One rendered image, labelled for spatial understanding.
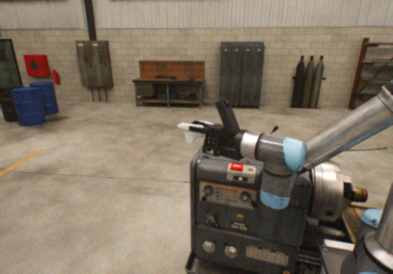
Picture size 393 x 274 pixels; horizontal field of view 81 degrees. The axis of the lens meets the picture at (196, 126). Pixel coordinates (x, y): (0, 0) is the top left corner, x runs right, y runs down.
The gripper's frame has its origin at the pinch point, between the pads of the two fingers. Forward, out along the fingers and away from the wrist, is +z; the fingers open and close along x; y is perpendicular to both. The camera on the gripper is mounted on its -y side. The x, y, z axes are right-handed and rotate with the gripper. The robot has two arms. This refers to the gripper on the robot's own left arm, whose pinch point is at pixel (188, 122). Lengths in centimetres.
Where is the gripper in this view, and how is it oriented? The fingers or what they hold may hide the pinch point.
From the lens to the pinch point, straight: 74.0
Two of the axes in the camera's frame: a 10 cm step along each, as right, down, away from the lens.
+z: -8.1, -1.9, 5.5
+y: -0.8, 9.7, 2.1
